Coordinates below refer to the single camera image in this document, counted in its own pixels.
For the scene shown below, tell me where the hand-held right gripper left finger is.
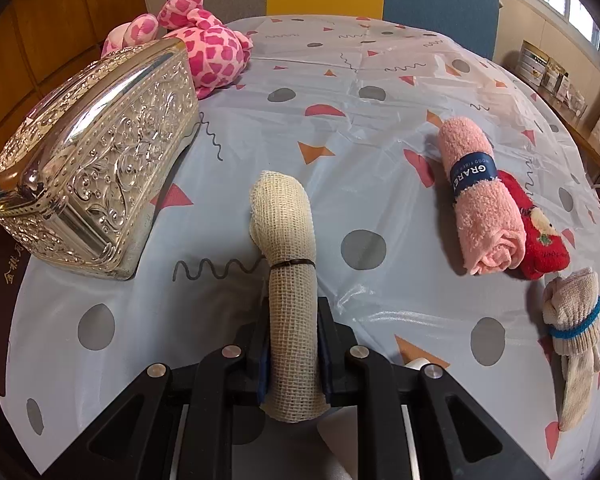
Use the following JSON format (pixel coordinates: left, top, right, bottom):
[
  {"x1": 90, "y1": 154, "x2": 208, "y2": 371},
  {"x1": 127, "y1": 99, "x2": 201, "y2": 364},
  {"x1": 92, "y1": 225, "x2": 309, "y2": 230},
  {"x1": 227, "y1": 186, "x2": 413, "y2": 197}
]
[{"x1": 42, "y1": 322, "x2": 273, "y2": 480}]

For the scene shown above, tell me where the cream knitted sock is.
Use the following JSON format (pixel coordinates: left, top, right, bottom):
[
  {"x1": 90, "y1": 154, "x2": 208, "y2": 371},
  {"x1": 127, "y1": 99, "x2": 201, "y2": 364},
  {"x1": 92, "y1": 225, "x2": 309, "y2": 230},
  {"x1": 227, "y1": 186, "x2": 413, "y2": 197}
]
[{"x1": 250, "y1": 170, "x2": 329, "y2": 423}]

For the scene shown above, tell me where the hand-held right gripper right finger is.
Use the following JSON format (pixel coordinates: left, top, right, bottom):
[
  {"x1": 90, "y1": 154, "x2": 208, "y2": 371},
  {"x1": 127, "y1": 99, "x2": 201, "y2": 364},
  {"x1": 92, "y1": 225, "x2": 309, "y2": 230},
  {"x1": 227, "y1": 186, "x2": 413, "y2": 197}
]
[{"x1": 317, "y1": 297, "x2": 546, "y2": 480}]

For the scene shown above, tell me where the wooden wardrobe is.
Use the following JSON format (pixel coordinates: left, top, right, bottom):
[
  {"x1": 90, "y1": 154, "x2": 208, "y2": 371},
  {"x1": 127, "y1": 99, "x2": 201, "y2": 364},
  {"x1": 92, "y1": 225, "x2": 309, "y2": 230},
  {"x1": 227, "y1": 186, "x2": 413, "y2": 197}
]
[{"x1": 0, "y1": 0, "x2": 146, "y2": 171}]

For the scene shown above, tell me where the red sock with doll face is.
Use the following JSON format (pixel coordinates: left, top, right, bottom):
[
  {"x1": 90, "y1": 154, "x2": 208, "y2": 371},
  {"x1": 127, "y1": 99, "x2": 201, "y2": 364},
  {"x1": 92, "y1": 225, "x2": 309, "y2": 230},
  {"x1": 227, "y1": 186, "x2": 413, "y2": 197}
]
[{"x1": 497, "y1": 170, "x2": 571, "y2": 281}]

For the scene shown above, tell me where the gold metal tin box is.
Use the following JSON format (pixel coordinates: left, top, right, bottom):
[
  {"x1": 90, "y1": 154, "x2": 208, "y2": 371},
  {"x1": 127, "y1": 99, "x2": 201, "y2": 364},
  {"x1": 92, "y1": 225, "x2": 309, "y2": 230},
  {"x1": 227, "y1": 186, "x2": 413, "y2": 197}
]
[{"x1": 0, "y1": 230, "x2": 31, "y2": 398}]

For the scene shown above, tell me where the wooden side desk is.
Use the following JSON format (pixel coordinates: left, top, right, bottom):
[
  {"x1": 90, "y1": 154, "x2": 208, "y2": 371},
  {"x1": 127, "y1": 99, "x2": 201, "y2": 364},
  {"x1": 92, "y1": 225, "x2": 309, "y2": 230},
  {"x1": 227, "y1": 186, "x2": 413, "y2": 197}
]
[{"x1": 500, "y1": 45, "x2": 600, "y2": 176}]

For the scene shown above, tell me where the pink fluffy sock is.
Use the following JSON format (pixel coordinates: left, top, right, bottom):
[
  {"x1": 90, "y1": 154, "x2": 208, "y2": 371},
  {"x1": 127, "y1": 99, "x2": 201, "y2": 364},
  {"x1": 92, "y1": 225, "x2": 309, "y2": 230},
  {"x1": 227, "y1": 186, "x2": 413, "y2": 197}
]
[{"x1": 439, "y1": 116, "x2": 527, "y2": 276}]

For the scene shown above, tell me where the row of tins and packets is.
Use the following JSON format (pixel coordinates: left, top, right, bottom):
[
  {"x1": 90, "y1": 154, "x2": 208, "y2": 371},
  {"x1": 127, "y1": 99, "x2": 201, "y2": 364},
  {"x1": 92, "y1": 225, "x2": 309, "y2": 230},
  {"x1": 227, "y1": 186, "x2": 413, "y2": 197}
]
[{"x1": 517, "y1": 40, "x2": 588, "y2": 116}]

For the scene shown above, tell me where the pink spotted plush toy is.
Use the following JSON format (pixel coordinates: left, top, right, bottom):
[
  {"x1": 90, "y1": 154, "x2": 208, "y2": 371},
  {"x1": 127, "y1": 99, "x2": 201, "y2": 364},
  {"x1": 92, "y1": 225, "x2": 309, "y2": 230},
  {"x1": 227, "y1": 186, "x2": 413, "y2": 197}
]
[{"x1": 101, "y1": 0, "x2": 254, "y2": 101}]

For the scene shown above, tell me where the silver ornate tissue box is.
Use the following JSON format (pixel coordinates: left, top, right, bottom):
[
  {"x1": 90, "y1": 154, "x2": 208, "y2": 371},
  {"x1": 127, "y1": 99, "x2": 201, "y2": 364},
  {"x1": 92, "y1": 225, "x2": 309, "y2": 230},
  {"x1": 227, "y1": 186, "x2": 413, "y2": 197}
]
[{"x1": 0, "y1": 37, "x2": 201, "y2": 281}]

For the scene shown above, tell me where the beige sock with blue band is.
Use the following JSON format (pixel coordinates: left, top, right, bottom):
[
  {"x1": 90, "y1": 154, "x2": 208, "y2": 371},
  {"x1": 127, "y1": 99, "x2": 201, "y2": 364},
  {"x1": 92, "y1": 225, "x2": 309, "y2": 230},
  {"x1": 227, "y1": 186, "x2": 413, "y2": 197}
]
[{"x1": 542, "y1": 267, "x2": 600, "y2": 432}]

